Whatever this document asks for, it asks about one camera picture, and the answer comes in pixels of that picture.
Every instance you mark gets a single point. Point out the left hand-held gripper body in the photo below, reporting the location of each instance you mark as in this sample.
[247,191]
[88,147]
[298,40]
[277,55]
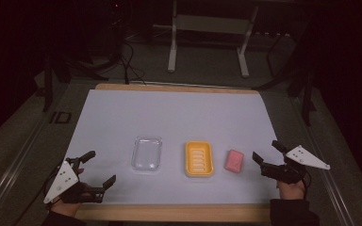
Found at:
[63,182]

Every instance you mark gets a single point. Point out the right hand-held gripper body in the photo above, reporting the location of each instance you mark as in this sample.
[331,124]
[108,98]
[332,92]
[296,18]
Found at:
[304,156]

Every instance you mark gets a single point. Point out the pink soap bar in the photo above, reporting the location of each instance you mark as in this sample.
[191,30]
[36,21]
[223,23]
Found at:
[234,161]

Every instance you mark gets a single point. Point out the clear plastic container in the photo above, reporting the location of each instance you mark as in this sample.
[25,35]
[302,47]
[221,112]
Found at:
[146,153]

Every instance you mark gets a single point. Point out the yellow soap dish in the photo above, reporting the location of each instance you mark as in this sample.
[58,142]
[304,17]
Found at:
[199,158]

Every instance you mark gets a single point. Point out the person's left hand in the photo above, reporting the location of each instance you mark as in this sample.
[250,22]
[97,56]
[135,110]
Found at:
[65,208]

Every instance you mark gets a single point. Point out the person's right hand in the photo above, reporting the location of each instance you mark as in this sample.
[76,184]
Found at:
[291,190]

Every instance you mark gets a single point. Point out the person's left dark sleeve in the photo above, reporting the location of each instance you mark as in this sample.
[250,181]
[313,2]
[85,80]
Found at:
[63,220]

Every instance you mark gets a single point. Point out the person's dark sleeve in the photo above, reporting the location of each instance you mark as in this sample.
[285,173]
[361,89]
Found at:
[292,213]
[63,220]

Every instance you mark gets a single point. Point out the person's right dark sleeve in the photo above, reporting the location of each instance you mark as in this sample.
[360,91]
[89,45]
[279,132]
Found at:
[292,213]

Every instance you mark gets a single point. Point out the black tripod stand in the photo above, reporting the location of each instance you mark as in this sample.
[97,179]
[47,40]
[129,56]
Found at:
[308,94]
[47,81]

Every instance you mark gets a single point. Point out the white table sheet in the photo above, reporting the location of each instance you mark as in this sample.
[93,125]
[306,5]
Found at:
[176,116]

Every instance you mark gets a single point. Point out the white metal stand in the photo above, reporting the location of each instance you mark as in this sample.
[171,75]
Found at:
[172,47]

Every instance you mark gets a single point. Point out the metal floor rail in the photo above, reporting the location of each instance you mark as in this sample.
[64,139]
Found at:
[330,175]
[12,169]

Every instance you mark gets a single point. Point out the small black floor frame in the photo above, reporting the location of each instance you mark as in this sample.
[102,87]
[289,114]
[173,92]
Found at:
[63,117]

